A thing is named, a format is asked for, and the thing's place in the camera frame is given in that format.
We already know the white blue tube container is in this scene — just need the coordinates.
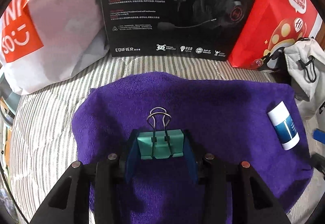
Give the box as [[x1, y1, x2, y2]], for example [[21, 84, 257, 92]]
[[267, 101, 300, 151]]

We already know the green binder clip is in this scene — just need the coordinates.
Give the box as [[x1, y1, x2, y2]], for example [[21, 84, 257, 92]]
[[137, 107, 184, 160]]

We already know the purple towel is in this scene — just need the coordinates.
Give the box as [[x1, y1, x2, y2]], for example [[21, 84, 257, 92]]
[[71, 71, 314, 224]]

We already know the striped bed sheet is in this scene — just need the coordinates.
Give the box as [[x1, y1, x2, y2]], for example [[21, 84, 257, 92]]
[[9, 55, 324, 223]]

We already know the grey Nike backpack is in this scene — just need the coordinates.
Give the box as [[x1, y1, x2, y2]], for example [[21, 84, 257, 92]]
[[261, 37, 324, 119]]

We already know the red paper shopping bag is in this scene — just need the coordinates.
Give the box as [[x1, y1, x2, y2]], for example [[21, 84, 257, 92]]
[[228, 0, 322, 72]]

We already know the white Miniso plastic bag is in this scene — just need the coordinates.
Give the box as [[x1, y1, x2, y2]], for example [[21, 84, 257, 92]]
[[1, 0, 108, 95]]

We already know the black headset box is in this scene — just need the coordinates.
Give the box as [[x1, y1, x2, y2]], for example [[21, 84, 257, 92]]
[[101, 0, 255, 61]]

